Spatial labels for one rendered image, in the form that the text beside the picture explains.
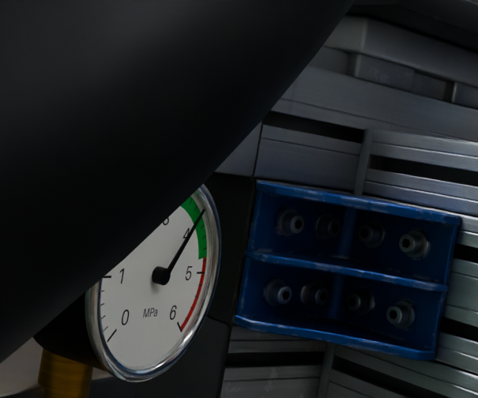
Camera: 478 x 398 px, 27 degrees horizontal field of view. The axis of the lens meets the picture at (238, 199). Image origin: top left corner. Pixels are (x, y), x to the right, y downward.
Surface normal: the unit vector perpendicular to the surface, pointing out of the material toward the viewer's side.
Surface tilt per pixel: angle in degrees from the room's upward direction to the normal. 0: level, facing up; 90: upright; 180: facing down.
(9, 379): 0
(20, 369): 0
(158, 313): 90
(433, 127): 90
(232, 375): 90
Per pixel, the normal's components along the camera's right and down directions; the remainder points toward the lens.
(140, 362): 0.85, 0.17
